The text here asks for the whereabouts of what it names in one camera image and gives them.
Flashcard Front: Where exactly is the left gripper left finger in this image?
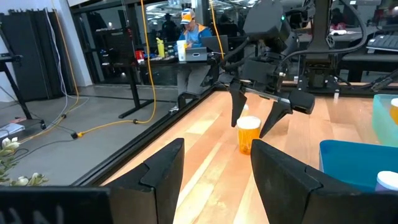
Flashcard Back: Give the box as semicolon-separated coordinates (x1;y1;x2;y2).
106;138;186;224

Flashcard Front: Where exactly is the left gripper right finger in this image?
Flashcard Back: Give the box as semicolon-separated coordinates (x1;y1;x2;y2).
250;138;398;224

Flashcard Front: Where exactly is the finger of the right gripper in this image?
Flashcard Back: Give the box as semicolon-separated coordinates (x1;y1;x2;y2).
229;80;249;128
259;99;294;139

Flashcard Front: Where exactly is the large amber pill bottle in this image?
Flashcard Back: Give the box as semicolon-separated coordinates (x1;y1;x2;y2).
236;115;262;156
390;98;398;126

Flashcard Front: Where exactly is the dark blue plastic bin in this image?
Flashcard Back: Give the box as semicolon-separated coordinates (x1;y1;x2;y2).
319;139;398;193

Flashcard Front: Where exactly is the translucent teal plastic bin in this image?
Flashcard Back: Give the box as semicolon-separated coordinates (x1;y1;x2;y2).
372;93;398;147

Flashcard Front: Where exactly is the black open laptop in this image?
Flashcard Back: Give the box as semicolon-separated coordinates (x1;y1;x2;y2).
200;34;230;55

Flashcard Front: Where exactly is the grey open laptop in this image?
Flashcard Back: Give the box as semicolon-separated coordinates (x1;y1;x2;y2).
185;46;209;62

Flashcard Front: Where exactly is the person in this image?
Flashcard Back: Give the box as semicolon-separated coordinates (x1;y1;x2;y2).
330;7;348;31
169;7;219;114
160;12;178;44

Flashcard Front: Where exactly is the yellow spray bottle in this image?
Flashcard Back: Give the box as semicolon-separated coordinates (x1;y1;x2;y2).
155;37;166;59

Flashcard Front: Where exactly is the black keyboard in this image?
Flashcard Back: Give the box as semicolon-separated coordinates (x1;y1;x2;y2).
366;33;398;53

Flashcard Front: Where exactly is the artificial white-flowered plant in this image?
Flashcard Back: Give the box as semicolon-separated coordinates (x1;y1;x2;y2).
0;136;50;187

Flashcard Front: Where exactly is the black equipment stand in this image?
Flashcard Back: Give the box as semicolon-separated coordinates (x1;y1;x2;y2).
0;52;47;130

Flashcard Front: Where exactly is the black folding partition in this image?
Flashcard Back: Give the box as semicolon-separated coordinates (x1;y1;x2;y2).
0;8;76;103

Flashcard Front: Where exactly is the black aluminium table frame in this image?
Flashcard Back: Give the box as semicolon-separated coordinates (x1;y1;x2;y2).
70;79;398;188

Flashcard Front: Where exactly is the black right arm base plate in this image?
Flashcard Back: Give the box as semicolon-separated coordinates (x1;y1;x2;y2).
294;73;345;93

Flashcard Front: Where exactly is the yellow extension cable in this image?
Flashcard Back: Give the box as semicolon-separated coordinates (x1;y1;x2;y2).
209;0;225;60
18;0;158;140

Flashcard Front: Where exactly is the black desk frame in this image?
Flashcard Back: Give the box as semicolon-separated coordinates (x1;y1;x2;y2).
93;51;220;119

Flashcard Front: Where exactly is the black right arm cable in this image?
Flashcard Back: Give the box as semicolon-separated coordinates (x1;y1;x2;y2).
278;0;369;65

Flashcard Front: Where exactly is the white cable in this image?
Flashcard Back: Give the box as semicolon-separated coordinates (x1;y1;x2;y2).
44;7;91;127

